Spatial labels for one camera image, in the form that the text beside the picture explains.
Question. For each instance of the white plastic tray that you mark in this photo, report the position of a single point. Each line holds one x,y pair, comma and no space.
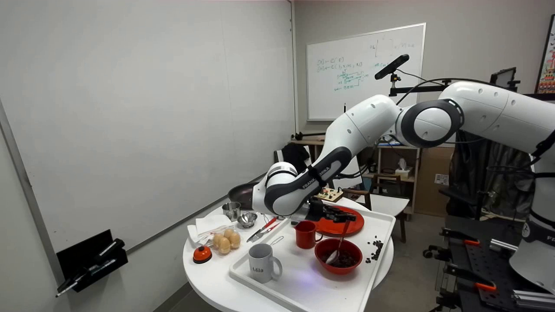
300,288

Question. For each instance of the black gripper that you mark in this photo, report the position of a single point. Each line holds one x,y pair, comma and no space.
323,211

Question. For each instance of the black stereo camera bar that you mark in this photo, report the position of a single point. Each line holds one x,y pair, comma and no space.
390,66

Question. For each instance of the white canvas wooden chair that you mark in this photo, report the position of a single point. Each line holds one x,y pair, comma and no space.
278,156

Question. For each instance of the white mug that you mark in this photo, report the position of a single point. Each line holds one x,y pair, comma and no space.
260,262

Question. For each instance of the black wall holder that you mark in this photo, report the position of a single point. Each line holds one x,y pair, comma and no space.
92,262

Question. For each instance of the white napkin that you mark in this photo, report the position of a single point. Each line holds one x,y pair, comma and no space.
208,224

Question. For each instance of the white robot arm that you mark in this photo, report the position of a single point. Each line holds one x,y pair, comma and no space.
357,123

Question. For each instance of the heaped coffee bean mass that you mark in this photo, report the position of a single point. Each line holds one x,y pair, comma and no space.
349,260

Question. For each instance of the loose scattered coffee beans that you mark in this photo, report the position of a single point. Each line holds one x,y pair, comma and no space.
375,251

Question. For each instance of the cardboard box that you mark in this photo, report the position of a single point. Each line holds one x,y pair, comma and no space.
434,173

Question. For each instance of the bread rolls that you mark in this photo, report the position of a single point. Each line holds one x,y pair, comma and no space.
226,241

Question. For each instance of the black frying pan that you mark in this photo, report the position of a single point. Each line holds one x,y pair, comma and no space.
239,192

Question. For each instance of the orange call bell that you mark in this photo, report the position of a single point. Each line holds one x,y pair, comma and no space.
201,255

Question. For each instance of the small steel bowl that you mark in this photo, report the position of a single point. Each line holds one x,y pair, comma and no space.
246,220

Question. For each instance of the white stool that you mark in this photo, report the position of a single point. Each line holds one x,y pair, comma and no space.
390,204

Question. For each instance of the red bowl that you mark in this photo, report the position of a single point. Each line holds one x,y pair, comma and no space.
323,269

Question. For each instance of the small steel pot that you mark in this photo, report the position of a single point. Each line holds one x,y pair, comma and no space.
231,210

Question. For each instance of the red plate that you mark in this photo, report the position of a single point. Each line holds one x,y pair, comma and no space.
356,222

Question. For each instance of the whiteboard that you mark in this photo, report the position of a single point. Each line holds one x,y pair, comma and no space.
347,57

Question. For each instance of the black jacket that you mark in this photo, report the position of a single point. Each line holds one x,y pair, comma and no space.
295,156

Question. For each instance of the wooden shelf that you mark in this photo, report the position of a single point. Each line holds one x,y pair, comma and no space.
399,166

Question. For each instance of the red cup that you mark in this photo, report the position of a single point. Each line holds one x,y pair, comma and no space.
305,236

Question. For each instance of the framed picture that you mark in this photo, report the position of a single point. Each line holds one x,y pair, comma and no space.
546,57

